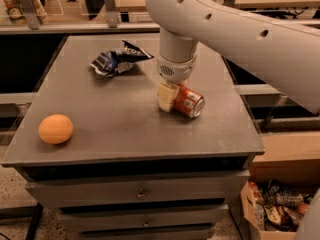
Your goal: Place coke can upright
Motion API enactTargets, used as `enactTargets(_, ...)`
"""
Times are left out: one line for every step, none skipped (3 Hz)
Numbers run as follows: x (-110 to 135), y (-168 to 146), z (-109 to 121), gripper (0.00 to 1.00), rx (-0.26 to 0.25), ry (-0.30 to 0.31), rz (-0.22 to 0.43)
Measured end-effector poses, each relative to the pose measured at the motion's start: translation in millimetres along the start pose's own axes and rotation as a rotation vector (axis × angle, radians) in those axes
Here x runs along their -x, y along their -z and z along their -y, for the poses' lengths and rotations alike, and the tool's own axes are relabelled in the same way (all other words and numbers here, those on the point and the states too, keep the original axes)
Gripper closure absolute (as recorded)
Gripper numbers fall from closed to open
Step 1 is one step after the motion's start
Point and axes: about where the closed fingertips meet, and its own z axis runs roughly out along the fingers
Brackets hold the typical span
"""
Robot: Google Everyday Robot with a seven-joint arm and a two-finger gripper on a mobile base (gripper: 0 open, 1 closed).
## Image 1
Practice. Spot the orange fruit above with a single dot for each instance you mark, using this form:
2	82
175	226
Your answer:
55	129

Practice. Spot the cardboard box of snacks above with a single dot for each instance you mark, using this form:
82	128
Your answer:
275	207

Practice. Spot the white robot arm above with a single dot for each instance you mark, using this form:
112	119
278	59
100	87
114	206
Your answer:
286	56

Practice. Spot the middle metal railing bracket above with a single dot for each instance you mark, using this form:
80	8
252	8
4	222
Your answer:
111	13

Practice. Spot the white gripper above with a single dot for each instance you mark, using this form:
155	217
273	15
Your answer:
177	70

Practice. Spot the red coke can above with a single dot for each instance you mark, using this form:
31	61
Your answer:
189	102

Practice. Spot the crumpled blue chip bag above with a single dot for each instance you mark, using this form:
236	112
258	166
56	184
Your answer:
114	62

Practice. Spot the grey drawer cabinet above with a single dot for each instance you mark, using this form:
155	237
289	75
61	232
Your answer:
189	169

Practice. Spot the left metal railing bracket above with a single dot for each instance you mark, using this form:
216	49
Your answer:
30	13

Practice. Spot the top drawer knob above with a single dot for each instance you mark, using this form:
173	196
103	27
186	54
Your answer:
141	195

